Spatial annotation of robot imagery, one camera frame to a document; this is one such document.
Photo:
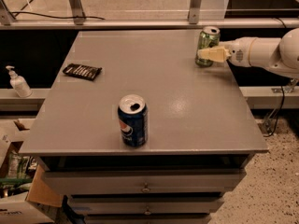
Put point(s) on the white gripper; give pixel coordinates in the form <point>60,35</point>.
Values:
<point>238,53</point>

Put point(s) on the green soda can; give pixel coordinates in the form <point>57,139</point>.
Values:
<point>208,38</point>

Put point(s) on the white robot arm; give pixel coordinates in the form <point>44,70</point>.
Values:
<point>279,56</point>

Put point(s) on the blue Pepsi can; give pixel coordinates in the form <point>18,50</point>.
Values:
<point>133,119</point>

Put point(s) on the grey drawer cabinet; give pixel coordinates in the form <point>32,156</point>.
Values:
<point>154,139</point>

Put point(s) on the black snack packet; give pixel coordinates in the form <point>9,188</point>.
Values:
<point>82,71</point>

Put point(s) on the bottom grey drawer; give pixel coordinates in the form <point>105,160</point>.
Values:
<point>151,219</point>

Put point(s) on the grey drawer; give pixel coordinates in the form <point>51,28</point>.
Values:
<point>146,205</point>
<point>151,219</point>
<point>143,182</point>

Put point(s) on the top grey drawer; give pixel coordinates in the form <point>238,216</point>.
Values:
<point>143,182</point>

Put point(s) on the white pump dispenser bottle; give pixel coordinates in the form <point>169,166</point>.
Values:
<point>18,83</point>

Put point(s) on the middle grey drawer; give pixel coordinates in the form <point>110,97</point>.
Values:
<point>146,205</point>

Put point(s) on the brown cardboard box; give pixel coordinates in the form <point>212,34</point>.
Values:
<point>20,175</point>

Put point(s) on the white cardboard box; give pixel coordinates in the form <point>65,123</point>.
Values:
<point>18,210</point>

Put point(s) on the right metal bracket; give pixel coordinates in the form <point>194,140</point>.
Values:
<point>194,10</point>

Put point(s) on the metal bracket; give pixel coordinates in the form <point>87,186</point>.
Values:
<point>77,12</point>
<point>194,10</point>

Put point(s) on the left metal bracket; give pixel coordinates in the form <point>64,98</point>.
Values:
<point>77,12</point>

